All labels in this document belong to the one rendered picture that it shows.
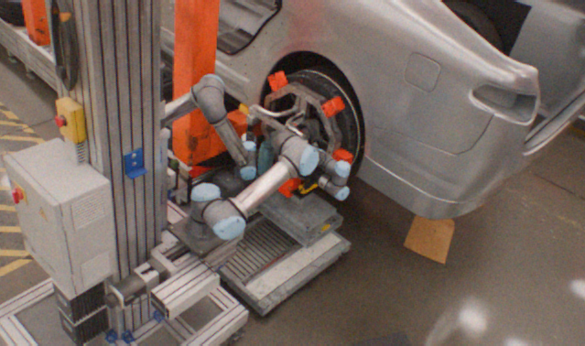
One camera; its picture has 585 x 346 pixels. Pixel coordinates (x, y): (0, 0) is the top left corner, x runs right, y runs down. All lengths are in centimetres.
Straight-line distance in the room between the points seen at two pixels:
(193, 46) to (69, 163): 102
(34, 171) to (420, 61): 165
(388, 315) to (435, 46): 163
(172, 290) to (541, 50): 304
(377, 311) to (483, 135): 132
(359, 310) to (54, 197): 196
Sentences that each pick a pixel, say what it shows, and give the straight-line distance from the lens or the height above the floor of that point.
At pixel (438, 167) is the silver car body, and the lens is 248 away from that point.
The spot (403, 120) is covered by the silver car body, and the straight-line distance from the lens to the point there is 249.
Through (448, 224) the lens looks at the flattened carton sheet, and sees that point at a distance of 393.
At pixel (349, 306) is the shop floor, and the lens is 310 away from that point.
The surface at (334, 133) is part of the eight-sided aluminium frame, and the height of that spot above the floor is 99.
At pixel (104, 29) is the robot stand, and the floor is 175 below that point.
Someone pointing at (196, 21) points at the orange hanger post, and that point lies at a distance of 257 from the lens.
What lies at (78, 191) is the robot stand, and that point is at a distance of 177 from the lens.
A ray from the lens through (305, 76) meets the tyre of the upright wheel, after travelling 278.
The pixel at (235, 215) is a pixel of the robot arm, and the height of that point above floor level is 104.
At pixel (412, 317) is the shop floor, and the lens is 319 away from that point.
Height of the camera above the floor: 236
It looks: 37 degrees down
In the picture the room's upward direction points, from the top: 11 degrees clockwise
